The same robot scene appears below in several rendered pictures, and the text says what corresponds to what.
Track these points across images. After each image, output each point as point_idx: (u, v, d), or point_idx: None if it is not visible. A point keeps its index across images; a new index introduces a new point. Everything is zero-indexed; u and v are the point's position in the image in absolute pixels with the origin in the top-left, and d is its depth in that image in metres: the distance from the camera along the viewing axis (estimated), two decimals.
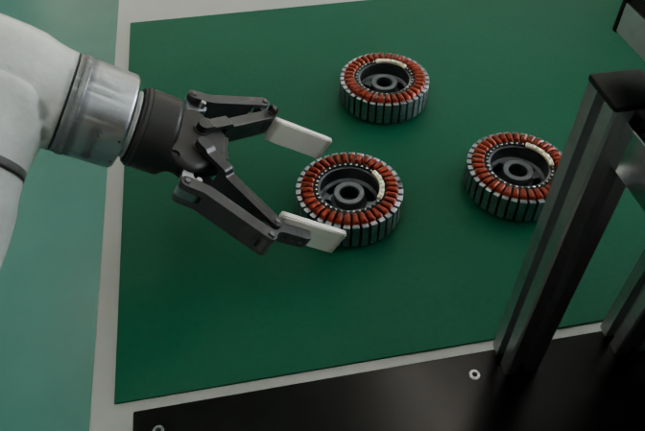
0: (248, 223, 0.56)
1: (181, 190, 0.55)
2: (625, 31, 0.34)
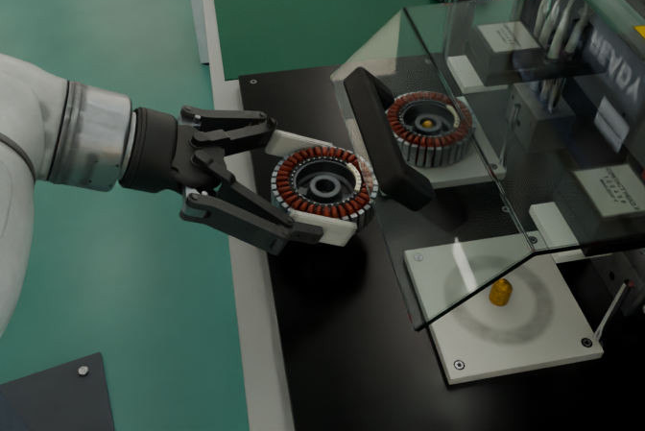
0: (261, 227, 0.56)
1: (190, 208, 0.55)
2: None
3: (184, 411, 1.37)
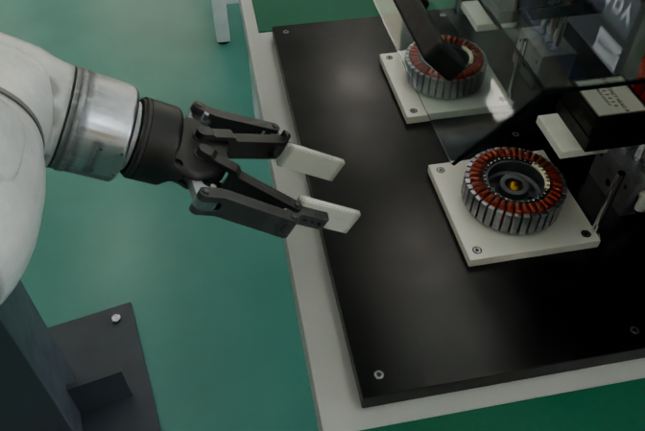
0: (272, 214, 0.58)
1: (203, 203, 0.55)
2: None
3: (211, 354, 1.47)
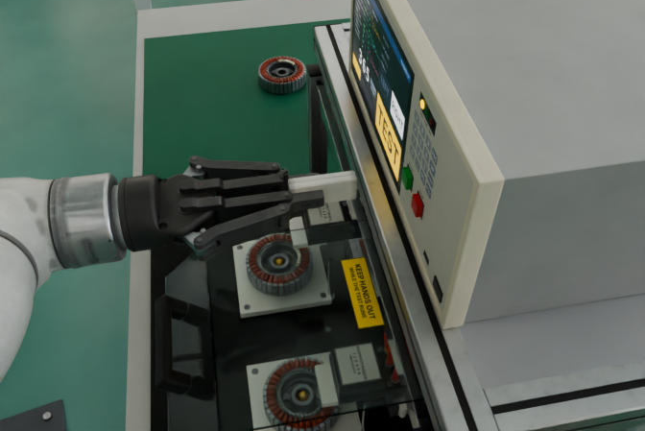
0: (263, 219, 0.62)
1: (203, 250, 0.60)
2: (315, 50, 1.04)
3: None
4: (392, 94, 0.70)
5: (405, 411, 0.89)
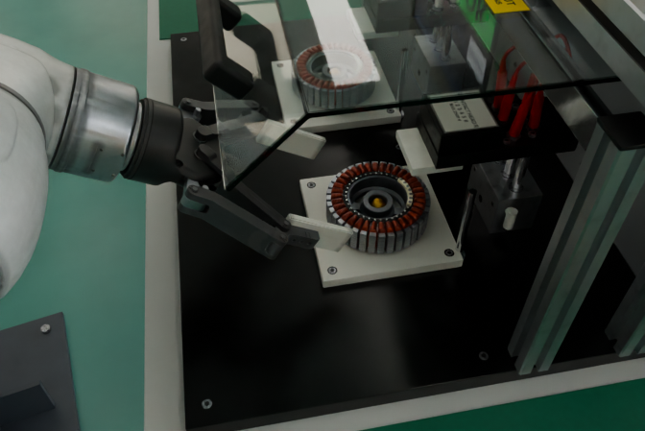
0: (258, 227, 0.55)
1: (189, 200, 0.55)
2: None
3: (140, 366, 1.44)
4: None
5: (514, 216, 0.68)
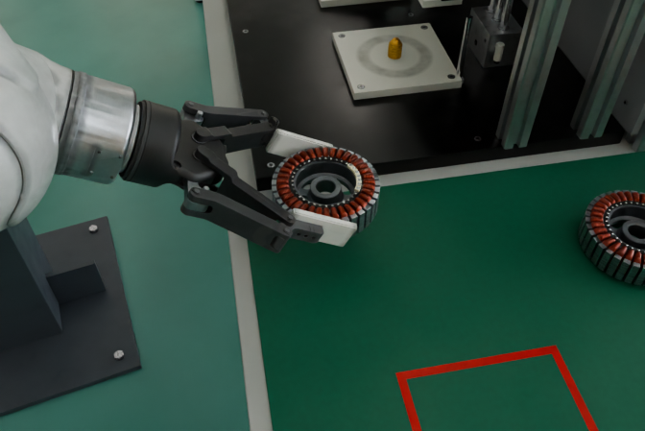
0: (262, 224, 0.56)
1: (192, 203, 0.55)
2: None
3: (178, 258, 1.64)
4: None
5: (502, 48, 0.87)
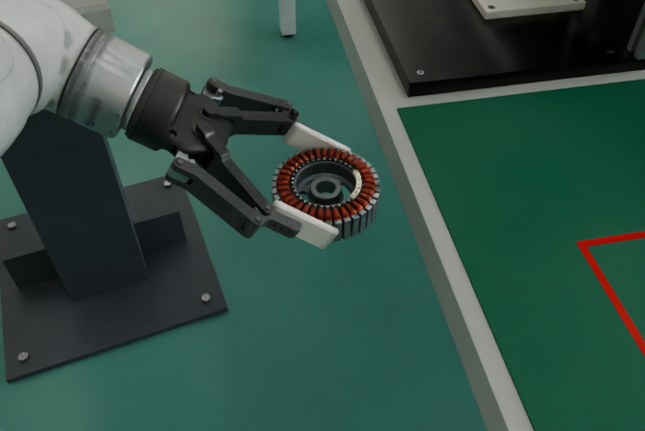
0: (234, 206, 0.58)
1: (174, 171, 0.58)
2: None
3: None
4: None
5: None
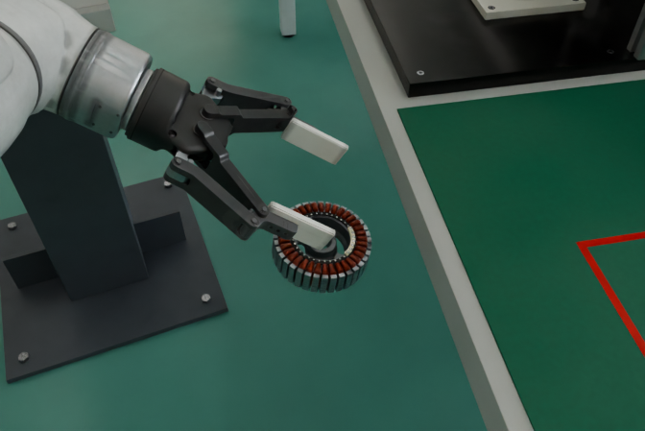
0: (231, 207, 0.57)
1: (172, 170, 0.58)
2: None
3: (252, 211, 1.68)
4: None
5: None
